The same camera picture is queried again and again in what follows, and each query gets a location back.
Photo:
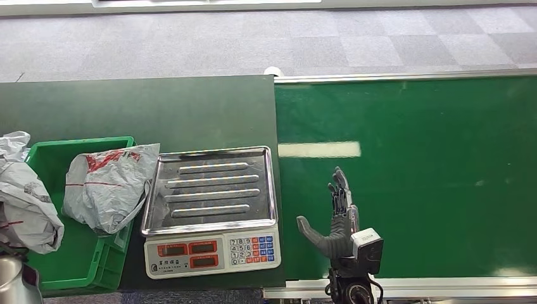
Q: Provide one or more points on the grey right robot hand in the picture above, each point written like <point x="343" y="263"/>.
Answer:
<point x="340" y="239"/>

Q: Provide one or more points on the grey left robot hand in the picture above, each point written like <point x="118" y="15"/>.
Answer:
<point x="10" y="251"/>

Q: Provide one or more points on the grey mailer bag red logo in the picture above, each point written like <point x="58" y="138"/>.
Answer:
<point x="29" y="210"/>

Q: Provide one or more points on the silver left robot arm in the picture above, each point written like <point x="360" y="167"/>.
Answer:
<point x="10" y="281"/>

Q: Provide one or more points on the green conveyor belt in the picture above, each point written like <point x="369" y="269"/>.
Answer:
<point x="440" y="176"/>

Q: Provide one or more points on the white conveyor roller end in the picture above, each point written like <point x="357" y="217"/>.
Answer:
<point x="273" y="70"/>

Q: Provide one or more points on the green plastic crate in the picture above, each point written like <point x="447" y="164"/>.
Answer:
<point x="79" y="251"/>

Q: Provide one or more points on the plain white plastic bag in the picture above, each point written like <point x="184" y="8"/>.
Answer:
<point x="12" y="144"/>

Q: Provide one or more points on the grey mailer bag wide red print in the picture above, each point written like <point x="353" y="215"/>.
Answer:
<point x="105" y="189"/>

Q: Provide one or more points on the electronic scale steel tray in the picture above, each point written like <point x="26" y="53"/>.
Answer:
<point x="214" y="193"/>

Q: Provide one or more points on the white baseboard trim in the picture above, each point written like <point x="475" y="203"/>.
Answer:
<point x="377" y="4"/>

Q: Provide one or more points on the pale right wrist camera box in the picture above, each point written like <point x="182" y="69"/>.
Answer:
<point x="368" y="249"/>

